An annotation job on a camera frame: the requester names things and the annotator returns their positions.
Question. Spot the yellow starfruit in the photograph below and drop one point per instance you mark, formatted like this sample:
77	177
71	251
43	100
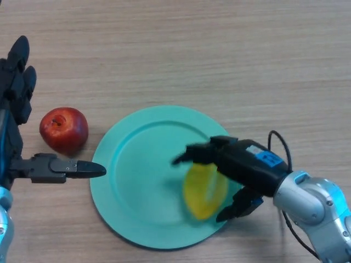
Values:
201	194

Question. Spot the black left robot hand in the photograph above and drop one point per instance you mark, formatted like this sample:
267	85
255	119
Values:
9	126

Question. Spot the green round plate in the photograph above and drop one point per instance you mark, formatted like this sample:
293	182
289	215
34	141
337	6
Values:
142	186

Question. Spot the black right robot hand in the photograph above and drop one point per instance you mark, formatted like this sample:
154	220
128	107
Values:
246	167

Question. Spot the red apple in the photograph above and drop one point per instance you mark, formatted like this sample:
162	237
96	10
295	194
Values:
64	130

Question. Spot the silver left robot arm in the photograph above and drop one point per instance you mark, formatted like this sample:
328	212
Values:
5	233

